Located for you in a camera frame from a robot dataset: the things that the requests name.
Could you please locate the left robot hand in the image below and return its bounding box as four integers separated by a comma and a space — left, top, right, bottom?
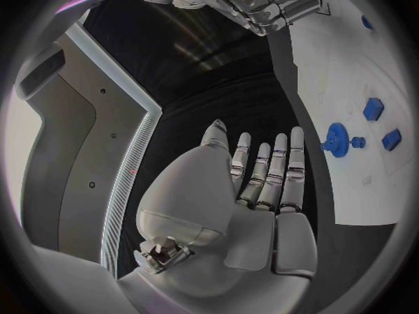
116, 118, 319, 314

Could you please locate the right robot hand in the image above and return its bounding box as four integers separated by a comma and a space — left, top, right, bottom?
169, 0, 339, 38

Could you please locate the white task board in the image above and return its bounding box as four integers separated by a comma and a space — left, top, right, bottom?
288, 0, 414, 226

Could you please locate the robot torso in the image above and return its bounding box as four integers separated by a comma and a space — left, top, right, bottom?
14, 22, 164, 281

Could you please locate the blue gear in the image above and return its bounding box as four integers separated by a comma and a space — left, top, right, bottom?
319, 121, 351, 158

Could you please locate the blue block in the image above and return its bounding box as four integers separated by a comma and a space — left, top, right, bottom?
381, 128, 404, 152
362, 97, 385, 122

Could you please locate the small blue peg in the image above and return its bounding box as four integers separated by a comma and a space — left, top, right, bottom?
349, 135, 368, 149

